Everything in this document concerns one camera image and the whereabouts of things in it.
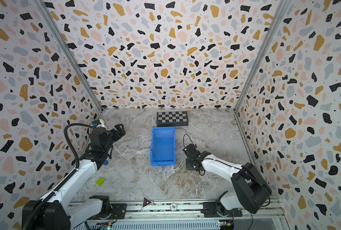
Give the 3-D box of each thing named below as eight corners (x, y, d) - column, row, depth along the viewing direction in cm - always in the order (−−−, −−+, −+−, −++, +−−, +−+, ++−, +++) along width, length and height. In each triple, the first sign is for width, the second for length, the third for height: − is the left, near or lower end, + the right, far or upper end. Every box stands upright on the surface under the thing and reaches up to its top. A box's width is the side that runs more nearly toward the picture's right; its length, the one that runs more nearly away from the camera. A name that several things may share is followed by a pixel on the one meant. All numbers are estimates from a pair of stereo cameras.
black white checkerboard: (156, 126, 113) (155, 123, 110) (157, 113, 122) (157, 110, 119) (188, 127, 113) (188, 123, 110) (187, 114, 122) (187, 110, 119)
